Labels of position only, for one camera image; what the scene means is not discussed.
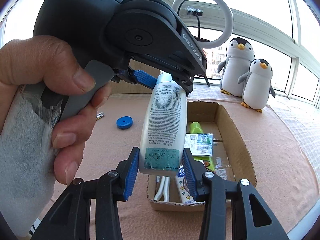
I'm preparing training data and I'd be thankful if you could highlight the large penguin plush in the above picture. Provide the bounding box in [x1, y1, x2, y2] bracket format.
[217, 37, 255, 97]

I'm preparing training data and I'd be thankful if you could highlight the blue round tape measure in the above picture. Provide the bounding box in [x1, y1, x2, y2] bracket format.
[116, 116, 133, 129]

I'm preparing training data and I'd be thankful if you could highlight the white ring light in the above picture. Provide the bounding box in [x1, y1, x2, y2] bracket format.
[171, 0, 234, 49]

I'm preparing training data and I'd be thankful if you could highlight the person's left hand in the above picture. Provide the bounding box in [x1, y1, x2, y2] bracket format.
[0, 35, 111, 186]

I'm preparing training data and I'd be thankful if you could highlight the white sleeve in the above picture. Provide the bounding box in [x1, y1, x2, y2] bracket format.
[1, 84, 61, 237]

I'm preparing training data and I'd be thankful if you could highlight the blue tissue packet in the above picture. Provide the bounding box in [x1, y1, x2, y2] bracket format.
[184, 133, 213, 156]

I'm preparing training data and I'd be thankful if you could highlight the white lotion tube blue cap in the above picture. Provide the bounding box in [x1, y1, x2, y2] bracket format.
[139, 73, 187, 177]

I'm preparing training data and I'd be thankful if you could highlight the small penguin plush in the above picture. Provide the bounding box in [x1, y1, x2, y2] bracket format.
[238, 59, 276, 113]

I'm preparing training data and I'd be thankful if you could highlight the cardboard box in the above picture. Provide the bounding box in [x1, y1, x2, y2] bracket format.
[147, 101, 257, 212]

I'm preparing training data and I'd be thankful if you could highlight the green hand cream tube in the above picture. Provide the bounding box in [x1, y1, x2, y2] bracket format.
[190, 122, 215, 172]

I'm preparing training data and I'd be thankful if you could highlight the black tripod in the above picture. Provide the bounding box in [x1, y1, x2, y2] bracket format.
[186, 6, 211, 87]

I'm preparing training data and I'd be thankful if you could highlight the white Vinda tissue pack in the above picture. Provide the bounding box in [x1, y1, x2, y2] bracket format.
[175, 167, 196, 205]

